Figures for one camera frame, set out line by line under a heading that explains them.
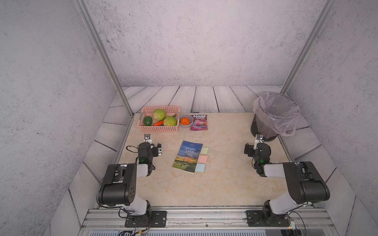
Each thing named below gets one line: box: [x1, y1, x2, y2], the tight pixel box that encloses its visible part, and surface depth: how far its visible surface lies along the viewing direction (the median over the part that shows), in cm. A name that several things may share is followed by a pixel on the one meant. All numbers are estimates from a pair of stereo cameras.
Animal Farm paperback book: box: [172, 140, 204, 174], surface depth 96 cm
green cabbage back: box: [153, 108, 166, 122], surface depth 113 cm
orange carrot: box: [153, 119, 164, 126], surface depth 113 cm
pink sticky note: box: [197, 154, 208, 164], surface depth 95 cm
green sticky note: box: [200, 147, 209, 155], surface depth 99 cm
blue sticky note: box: [194, 163, 206, 173], surface depth 91 cm
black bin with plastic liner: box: [250, 91, 301, 142], surface depth 96 cm
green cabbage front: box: [163, 114, 178, 126], surface depth 109 cm
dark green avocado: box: [143, 116, 153, 126], surface depth 113 cm
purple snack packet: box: [189, 114, 209, 131], surface depth 113 cm
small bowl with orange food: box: [178, 113, 194, 128], surface depth 110 cm
